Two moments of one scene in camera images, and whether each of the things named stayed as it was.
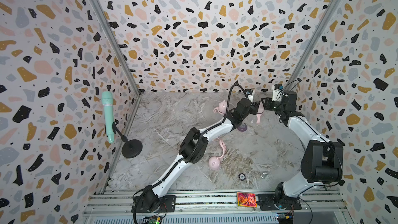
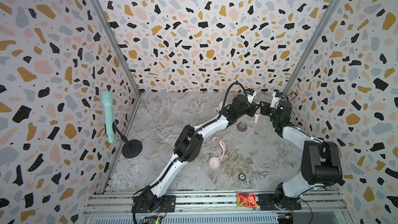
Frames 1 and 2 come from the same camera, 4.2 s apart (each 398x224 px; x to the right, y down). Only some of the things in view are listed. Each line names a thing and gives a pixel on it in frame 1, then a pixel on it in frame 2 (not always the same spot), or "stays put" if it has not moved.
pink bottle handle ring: [223, 145] stays put
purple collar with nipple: [242, 128] stays put
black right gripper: [268, 105] → [267, 109]
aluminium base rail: [221, 207] stays put
